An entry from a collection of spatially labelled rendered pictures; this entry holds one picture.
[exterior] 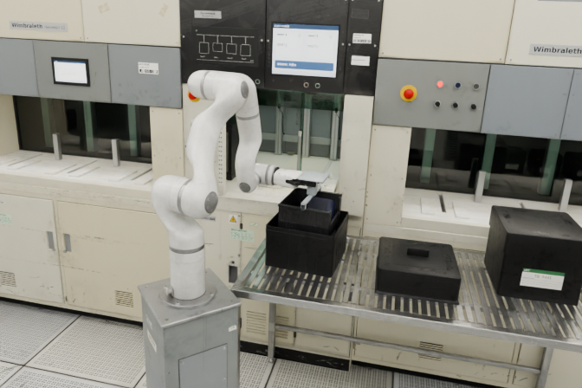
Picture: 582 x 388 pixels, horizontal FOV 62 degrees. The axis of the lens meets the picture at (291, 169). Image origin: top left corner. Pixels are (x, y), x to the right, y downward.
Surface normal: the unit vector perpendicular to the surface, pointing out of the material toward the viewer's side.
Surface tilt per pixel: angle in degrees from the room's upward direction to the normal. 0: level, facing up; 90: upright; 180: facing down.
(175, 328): 90
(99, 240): 90
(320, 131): 90
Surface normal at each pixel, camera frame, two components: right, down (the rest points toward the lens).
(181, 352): 0.53, 0.26
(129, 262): -0.22, 0.28
